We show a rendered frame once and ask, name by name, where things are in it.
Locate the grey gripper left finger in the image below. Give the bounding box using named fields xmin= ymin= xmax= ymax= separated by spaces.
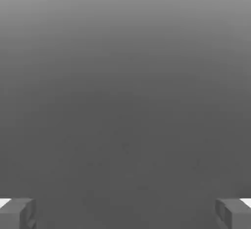
xmin=0 ymin=197 xmax=37 ymax=229

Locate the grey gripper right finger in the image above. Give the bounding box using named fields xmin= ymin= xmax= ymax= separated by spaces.
xmin=214 ymin=198 xmax=251 ymax=229

